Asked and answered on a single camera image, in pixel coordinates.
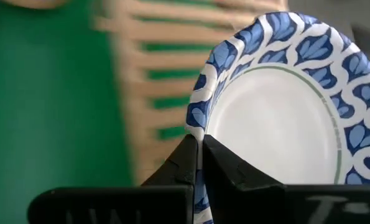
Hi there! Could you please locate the green table mat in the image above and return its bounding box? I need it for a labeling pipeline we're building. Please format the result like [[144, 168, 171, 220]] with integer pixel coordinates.
[[0, 0, 235, 224]]

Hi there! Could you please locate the blue floral paper bowl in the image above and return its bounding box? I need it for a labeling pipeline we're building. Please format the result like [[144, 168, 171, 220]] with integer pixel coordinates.
[[184, 11, 370, 224]]

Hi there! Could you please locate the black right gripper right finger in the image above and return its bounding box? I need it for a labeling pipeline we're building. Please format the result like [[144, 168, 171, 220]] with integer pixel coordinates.
[[202, 134, 370, 224]]

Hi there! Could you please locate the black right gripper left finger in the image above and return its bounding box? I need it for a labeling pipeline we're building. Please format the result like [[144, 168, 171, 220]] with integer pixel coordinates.
[[27, 133, 199, 224]]

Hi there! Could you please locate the wooden slatted shelf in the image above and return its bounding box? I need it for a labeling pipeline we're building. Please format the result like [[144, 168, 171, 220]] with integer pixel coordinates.
[[93, 0, 290, 187]]

